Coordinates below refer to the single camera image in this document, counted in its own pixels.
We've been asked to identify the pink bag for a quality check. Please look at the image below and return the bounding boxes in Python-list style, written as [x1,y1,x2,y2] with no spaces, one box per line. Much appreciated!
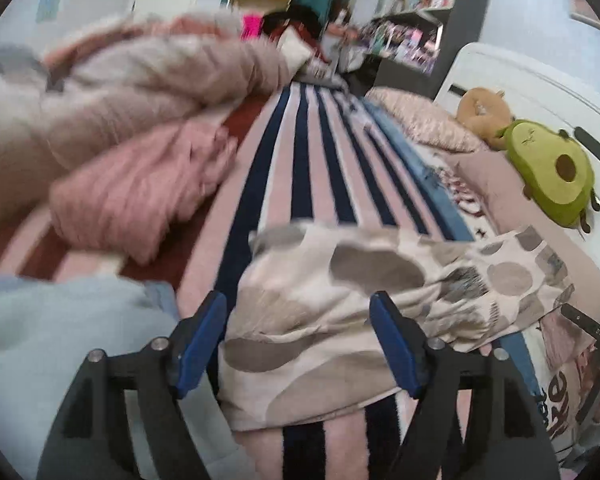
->
[240,14,264,41]

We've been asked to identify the white cushion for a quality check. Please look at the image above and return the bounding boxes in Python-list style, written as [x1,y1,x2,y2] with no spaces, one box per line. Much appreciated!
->
[277,30,314,67]

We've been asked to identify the white headboard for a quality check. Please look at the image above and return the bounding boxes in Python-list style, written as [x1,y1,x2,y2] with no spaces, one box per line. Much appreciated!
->
[432,42,600,281]

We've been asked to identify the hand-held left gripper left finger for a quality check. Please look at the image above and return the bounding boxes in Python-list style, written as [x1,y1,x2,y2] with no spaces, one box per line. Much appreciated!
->
[36,290,229,480]

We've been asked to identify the pink cloth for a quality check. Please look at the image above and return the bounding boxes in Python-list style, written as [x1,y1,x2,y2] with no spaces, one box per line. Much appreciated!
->
[49,120,241,267]

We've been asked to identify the dark bookshelf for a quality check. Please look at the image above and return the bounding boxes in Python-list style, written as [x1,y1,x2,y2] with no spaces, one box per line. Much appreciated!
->
[372,0,496,79]

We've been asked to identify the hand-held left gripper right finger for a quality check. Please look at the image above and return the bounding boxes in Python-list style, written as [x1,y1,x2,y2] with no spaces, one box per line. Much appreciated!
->
[369,290,562,480]

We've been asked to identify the cream bear print pants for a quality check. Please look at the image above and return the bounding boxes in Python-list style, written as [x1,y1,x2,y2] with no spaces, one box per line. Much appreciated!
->
[217,220,576,432]

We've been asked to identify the striped blanket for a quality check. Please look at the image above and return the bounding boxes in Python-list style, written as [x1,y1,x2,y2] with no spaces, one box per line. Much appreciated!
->
[0,80,600,480]

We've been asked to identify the pink pillow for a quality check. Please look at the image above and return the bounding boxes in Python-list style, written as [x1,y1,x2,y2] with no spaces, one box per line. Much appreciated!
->
[440,149,600,323]

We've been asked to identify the pile of dark clothes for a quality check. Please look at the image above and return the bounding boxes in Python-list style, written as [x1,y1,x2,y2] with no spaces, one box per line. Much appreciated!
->
[262,4,327,57]

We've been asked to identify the tan dog plush toy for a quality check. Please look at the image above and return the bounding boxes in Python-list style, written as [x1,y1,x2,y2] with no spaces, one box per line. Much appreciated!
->
[455,87,513,151]

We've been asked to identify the avocado plush toy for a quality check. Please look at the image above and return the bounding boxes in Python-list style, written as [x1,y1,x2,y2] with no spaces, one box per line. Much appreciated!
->
[497,119,598,233]

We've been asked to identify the small blue wall poster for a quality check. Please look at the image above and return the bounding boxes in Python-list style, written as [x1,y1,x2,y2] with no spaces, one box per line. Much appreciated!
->
[35,0,64,24]

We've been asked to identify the floral pillow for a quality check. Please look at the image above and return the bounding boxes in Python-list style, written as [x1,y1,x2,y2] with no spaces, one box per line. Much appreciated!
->
[365,86,487,154]

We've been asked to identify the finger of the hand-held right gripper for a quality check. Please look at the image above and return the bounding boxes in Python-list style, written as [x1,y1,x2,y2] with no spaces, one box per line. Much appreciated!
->
[560,304,600,349]

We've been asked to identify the light blue cloth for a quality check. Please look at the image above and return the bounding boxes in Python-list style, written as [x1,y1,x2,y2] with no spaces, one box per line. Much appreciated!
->
[0,277,261,480]

